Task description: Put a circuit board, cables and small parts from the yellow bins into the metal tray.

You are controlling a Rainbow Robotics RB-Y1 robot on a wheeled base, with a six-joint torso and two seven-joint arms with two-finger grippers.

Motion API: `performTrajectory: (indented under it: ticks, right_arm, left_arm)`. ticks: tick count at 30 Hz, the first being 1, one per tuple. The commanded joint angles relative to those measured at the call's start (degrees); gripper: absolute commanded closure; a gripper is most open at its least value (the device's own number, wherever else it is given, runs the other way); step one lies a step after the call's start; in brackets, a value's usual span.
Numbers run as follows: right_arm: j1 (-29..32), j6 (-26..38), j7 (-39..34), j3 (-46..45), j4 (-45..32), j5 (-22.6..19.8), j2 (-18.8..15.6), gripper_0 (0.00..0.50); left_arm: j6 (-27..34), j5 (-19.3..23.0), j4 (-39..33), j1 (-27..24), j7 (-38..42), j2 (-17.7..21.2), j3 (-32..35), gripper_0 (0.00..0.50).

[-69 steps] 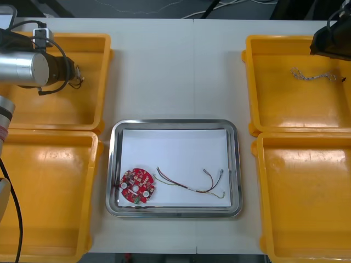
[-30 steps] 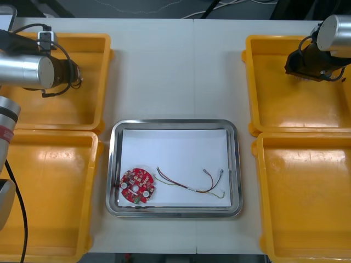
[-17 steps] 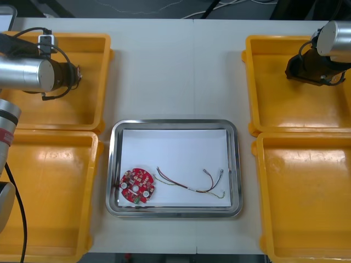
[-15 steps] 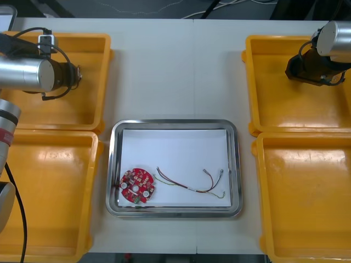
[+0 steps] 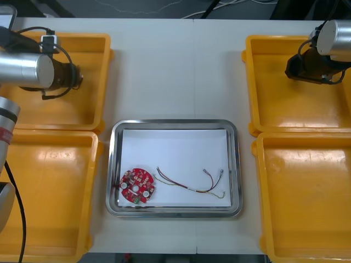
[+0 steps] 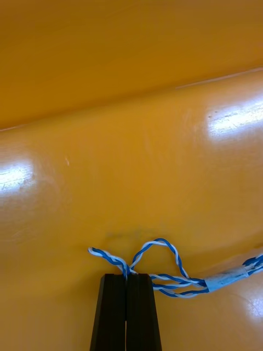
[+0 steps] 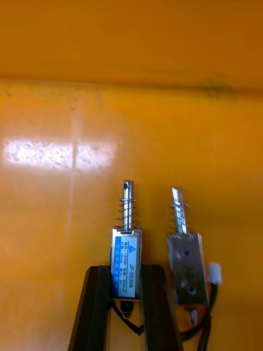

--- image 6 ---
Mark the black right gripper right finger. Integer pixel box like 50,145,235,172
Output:
125,273,163,351

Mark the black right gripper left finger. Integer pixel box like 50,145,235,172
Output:
89,273,128,351

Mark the blue-white twisted wire harness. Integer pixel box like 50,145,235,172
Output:
87,237,263,299

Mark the yellow-orange plastic bin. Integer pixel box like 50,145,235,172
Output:
0,0,263,351

